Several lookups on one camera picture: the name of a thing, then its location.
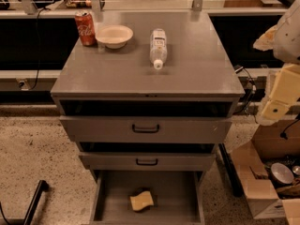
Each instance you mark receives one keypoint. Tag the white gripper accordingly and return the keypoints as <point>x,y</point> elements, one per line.
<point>288,37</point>

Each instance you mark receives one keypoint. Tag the yellow sponge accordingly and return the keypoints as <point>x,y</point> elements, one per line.
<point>141,201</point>

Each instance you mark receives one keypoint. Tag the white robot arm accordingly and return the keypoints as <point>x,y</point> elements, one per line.
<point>286,49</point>

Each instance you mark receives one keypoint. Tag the grey drawer cabinet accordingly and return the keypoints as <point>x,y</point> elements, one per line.
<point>197,67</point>

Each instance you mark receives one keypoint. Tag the grey bottom drawer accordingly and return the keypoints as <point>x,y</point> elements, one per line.
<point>177,198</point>

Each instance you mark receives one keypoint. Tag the grey drawer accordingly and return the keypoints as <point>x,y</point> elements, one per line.
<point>121,156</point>
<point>110,121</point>
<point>177,198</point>

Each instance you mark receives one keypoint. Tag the grey middle drawer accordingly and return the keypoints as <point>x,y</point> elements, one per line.
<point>121,156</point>

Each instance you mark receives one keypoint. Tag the grey top drawer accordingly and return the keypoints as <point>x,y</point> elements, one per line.
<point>110,121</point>

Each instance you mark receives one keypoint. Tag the cardboard box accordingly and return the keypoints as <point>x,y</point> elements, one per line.
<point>266,143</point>

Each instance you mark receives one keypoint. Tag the silver bowl in box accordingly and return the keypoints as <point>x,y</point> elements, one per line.
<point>282,173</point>

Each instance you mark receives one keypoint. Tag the clear plastic bottle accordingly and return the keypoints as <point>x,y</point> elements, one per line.
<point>158,48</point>

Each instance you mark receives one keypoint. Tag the white bowl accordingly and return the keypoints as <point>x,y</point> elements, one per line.
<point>114,36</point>

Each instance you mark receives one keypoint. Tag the red cola can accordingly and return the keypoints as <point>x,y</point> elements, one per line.
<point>85,26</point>

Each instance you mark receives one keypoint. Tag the black metal stand leg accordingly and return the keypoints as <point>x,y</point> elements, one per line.
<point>42,187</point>

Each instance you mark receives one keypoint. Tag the black drawer handle top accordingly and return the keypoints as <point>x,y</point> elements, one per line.
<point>150,130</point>

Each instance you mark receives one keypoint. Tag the black drawer handle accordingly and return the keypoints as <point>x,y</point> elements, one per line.
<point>150,130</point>
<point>146,162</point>

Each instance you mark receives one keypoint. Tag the black drawer handle middle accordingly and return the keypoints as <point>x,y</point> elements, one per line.
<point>146,162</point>

